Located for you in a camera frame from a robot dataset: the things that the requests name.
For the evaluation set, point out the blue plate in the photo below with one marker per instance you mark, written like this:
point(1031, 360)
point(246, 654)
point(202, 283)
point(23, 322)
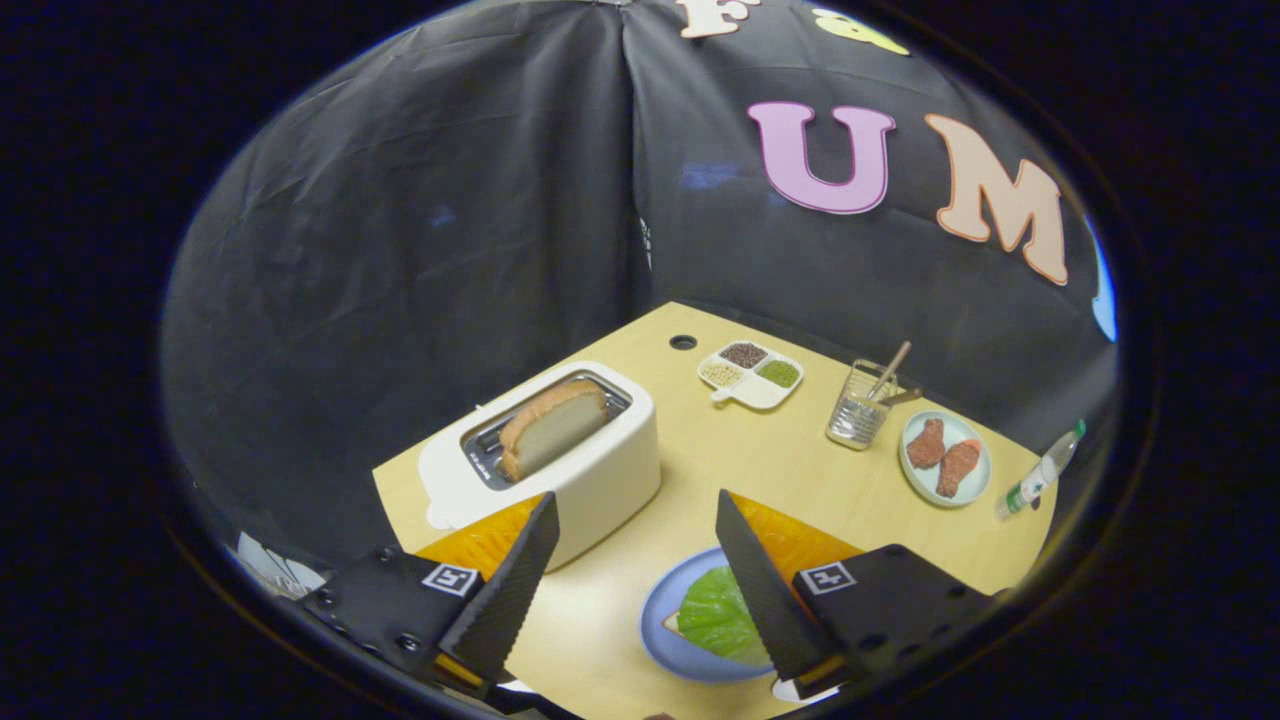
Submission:
point(660, 600)

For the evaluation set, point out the clear water bottle green label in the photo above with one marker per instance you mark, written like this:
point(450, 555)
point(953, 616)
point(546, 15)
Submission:
point(1035, 480)

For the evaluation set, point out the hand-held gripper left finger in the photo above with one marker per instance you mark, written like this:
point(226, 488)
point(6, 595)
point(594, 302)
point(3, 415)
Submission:
point(510, 600)

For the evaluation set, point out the green lettuce leaf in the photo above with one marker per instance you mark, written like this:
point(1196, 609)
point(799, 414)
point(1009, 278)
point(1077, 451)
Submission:
point(720, 615)

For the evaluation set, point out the white divided bean dish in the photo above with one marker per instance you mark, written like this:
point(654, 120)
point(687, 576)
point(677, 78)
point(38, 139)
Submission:
point(760, 392)

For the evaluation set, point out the plain bread slice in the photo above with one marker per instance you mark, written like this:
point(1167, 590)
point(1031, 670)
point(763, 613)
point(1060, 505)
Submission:
point(555, 430)

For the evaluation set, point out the pale green oval plate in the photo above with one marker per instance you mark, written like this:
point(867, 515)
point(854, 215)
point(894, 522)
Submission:
point(945, 500)

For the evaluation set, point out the black backdrop cloth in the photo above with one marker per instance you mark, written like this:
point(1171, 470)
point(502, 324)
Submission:
point(400, 250)

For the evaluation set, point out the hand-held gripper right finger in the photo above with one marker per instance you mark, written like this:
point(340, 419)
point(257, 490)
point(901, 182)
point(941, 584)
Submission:
point(765, 590)

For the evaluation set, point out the brown meat patty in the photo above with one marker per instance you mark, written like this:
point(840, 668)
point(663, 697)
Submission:
point(926, 443)
point(958, 468)

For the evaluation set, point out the wooden utensil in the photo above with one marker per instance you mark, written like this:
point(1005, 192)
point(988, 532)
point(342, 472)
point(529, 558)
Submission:
point(903, 396)
point(890, 370)

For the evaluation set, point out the white toaster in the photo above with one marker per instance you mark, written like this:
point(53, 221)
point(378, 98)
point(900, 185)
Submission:
point(610, 470)

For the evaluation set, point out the bread slice under ham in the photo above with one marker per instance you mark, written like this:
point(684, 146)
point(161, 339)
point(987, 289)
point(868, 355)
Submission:
point(672, 624)

